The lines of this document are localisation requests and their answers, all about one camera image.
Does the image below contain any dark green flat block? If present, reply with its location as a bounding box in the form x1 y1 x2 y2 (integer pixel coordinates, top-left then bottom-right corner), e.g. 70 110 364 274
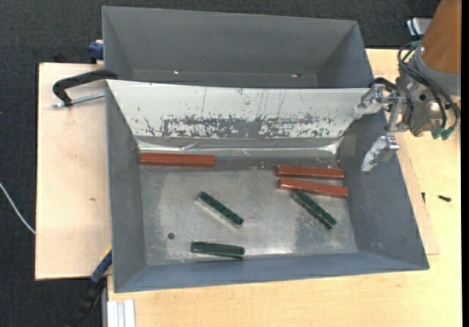
291 189 338 230
195 191 245 229
190 240 246 260

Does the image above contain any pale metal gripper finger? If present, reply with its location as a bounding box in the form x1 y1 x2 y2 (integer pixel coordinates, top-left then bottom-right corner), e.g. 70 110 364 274
352 84 386 120
361 135 401 173

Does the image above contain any red-brown flat block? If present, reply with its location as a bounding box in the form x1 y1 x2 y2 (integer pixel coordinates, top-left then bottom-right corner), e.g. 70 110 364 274
275 164 346 181
139 152 217 169
277 177 350 199

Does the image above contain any grey metal bin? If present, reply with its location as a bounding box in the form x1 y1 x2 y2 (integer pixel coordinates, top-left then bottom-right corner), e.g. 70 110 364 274
100 5 430 294

